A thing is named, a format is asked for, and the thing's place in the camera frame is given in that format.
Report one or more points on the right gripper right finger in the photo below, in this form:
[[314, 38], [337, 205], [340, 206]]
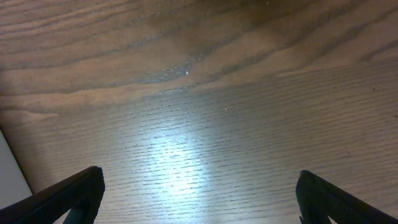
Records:
[[322, 202]]

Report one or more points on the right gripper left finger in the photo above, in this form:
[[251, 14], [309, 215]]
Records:
[[78, 197]]

